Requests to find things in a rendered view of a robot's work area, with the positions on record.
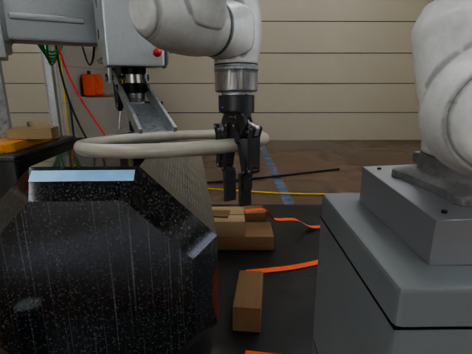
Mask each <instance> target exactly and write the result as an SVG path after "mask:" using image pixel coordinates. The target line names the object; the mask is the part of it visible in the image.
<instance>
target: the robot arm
mask: <svg viewBox="0 0 472 354"><path fill-rule="evenodd" d="M129 15H130V19H131V22H132V24H133V26H134V27H135V29H136V31H137V32H138V33H139V34H140V35H141V36H142V37H143V38H144V39H146V40H147V41H149V42H150V43H151V44H152V45H153V46H155V47H157V48H159V49H162V50H163V51H168V52H170V53H175V54H178V55H186V56H192V57H202V56H208V57H210V58H212V59H214V73H215V91H216V92H217V93H221V96H218V111H219V112H220V113H223V118H222V121H221V123H219V124H214V130H215V134H216V140H219V139H227V138H234V139H235V143H236V144H237V147H238V152H239V157H240V166H241V171H242V173H239V175H238V180H239V206H240V207H243V206H246V205H250V204H251V189H252V175H253V174H254V173H258V172H259V171H260V137H261V132H262V126H257V125H255V124H253V121H252V118H251V113H252V112H254V95H252V94H251V92H257V90H258V57H259V54H260V52H261V40H262V22H261V8H260V3H259V0H130V1H129ZM411 45H412V60H413V68H414V85H415V93H416V100H417V102H418V103H419V111H418V120H419V129H420V132H421V150H420V151H415V152H414V153H413V157H412V160H413V162H414V163H415V164H414V165H409V166H398V167H394V168H392V174H391V175H392V177H395V178H399V179H403V180H405V181H407V182H410V183H412V184H414V185H417V186H419V187H420V188H423V189H425V190H427V191H429V192H432V193H434V194H436V195H439V196H441V197H443V198H445V199H446V200H447V201H449V202H450V203H452V204H454V205H457V206H461V207H472V0H432V2H431V3H429V4H428V5H426V6H425V7H424V9H423V11H422V12H421V14H420V15H419V17H418V18H417V21H416V22H415V24H414V26H413V28H412V31H411ZM234 156H235V153H234V152H229V153H223V154H216V166H217V167H221V170H222V171H223V189H224V201H225V202H228V201H231V200H234V199H236V170H235V167H234V166H233V162H234ZM221 160H222V162H221Z"/></svg>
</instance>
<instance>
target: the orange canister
mask: <svg viewBox="0 0 472 354"><path fill-rule="evenodd" d="M81 77H82V84H83V90H84V95H85V98H110V97H111V95H103V94H104V90H103V77H102V75H101V74H91V71H87V74H83V75H82V76H81Z"/></svg>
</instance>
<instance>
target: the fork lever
mask: <svg viewBox="0 0 472 354"><path fill-rule="evenodd" d="M112 74H113V75H112V80H113V82H114V85H115V90H116V91H118V94H119V97H120V98H121V101H122V103H123V106H124V109H125V110H126V113H127V115H128V118H129V121H130V122H131V125H132V127H133V130H134V132H135V133H145V132H156V131H173V132H176V131H177V126H176V125H175V123H174V122H173V120H172V118H171V117H170V116H169V114H168V112H167V111H166V110H165V108H164V106H163V105H162V104H161V102H160V101H159V99H158V97H157V96H156V95H155V93H154V91H153V90H152V89H151V87H150V85H149V84H148V83H147V81H146V80H145V78H144V76H143V75H142V81H143V83H145V84H146V86H147V92H145V94H146V96H147V98H148V100H149V101H150V103H136V104H130V102H129V99H128V97H127V95H126V93H125V91H124V88H123V86H122V84H121V82H120V80H126V75H117V73H116V72H115V70H113V71H112ZM105 81H108V75H107V74H105ZM168 141H177V140H158V141H150V142H142V143H158V142H168Z"/></svg>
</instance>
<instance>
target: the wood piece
mask: <svg viewBox="0 0 472 354"><path fill-rule="evenodd" d="M6 132H7V136H8V140H26V139H53V138H55V137H58V136H59V130H58V126H16V127H13V128H10V129H6Z"/></svg>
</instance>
